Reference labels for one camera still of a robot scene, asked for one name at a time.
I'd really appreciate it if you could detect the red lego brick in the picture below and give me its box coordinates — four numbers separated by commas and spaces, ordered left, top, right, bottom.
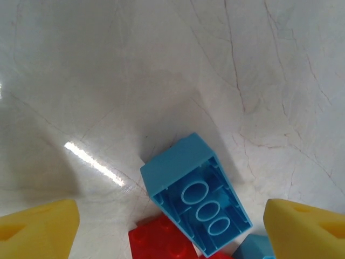
128, 215, 235, 259

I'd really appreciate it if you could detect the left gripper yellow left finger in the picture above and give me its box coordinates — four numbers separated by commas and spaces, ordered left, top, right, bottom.
0, 198, 80, 259

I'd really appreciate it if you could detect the blue lego brick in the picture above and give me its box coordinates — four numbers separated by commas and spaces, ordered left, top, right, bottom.
140, 132, 253, 257
232, 233, 277, 259

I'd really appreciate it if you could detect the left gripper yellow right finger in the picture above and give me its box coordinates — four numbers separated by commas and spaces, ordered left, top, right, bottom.
264, 199, 345, 259

